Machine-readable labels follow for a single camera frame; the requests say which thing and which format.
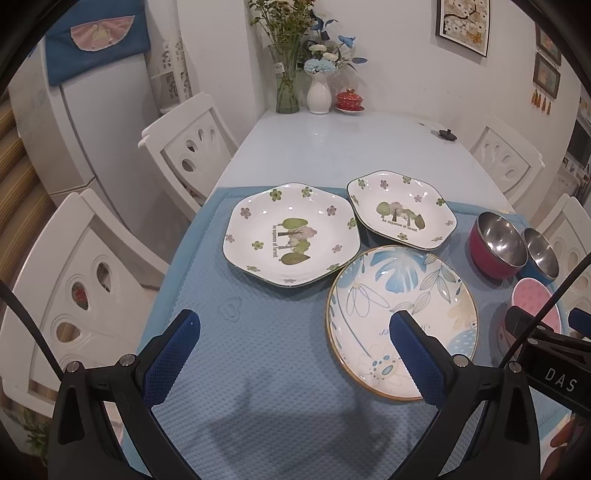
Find round blue leaf plate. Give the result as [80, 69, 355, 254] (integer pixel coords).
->
[327, 245, 478, 401]

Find small hexagonal tree plate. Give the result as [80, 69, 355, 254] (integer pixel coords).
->
[346, 171, 458, 251]

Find large hexagonal tree plate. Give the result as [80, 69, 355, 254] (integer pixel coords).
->
[222, 183, 361, 288]

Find person's right hand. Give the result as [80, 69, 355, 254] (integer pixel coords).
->
[547, 415, 590, 471]

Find pink cartoon melamine bowl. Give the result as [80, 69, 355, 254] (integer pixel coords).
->
[497, 278, 562, 355]

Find blue steel bowl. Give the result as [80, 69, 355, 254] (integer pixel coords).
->
[523, 228, 560, 283]

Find magenta steel bowl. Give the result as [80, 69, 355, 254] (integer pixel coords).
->
[469, 211, 529, 280]

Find white chair near right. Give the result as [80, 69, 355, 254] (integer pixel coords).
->
[538, 194, 591, 313]

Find white chair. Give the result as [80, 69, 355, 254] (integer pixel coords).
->
[138, 92, 238, 221]
[538, 194, 591, 313]
[470, 115, 545, 206]
[0, 187, 171, 418]

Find white chair near left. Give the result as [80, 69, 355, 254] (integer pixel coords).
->
[0, 187, 171, 418]

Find light blue waffle mat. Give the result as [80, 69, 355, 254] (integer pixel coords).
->
[117, 185, 576, 480]

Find white chair far right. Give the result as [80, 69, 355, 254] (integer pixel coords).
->
[470, 115, 545, 206]

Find small black lid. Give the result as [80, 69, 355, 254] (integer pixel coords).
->
[438, 129, 457, 142]

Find yellow hanging tassels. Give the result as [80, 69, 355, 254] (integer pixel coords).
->
[531, 89, 552, 115]

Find white chair far left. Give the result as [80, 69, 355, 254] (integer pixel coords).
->
[138, 92, 238, 221]

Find small framed picture lower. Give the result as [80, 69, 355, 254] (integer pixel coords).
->
[533, 53, 561, 99]

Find small framed picture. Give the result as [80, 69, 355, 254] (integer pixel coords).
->
[533, 53, 561, 99]
[536, 25, 562, 66]

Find white refrigerator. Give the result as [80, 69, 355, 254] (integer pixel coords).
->
[8, 38, 191, 222]

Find small framed picture upper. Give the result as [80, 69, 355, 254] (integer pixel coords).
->
[536, 25, 562, 66]

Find framed tree picture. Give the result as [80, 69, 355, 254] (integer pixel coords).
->
[436, 0, 491, 57]

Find white vase with blue flowers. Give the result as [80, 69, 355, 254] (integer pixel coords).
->
[298, 11, 368, 115]

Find blue cloth fridge cover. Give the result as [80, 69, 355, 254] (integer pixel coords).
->
[45, 0, 150, 87]

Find glass vase with green stems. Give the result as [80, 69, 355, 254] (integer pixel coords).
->
[247, 0, 315, 114]

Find black cable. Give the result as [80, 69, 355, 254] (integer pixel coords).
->
[496, 255, 591, 370]

